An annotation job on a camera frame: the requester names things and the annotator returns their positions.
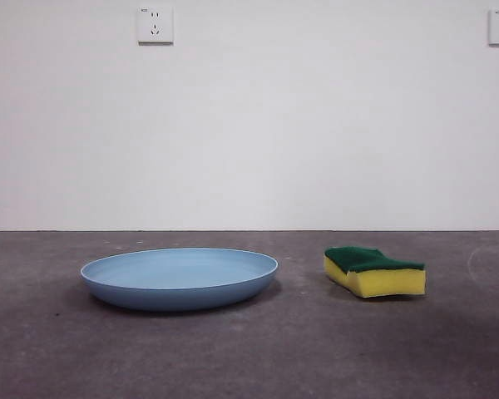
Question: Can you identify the light blue round plate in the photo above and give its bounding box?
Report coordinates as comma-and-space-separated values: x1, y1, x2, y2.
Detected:
81, 247, 280, 313

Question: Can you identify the yellow sponge with green pad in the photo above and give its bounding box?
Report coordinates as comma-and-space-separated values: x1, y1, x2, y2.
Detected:
324, 245, 427, 299

